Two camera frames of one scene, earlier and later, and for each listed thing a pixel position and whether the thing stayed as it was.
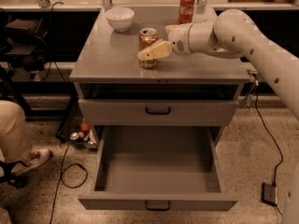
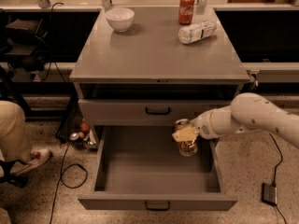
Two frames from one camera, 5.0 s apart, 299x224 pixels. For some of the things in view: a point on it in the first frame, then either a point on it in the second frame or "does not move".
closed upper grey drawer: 155,112 does not move
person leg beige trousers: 14,143 does not move
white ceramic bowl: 121,18 does not move
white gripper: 177,38 -> 202,126
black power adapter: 269,194 does not move
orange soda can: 147,38 -> 185,135
